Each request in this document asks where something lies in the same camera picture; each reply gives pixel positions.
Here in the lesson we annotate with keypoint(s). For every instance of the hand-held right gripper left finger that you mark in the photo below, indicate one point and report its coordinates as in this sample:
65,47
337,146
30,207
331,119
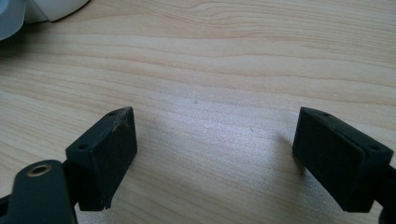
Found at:
106,161

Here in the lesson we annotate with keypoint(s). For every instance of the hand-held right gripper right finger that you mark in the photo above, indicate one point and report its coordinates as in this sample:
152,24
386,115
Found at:
336,161

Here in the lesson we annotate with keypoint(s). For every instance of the pale grey rounded object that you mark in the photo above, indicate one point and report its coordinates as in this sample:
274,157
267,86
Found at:
11,17

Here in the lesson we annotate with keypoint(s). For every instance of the white rounded object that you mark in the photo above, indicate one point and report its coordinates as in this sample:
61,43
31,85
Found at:
53,8

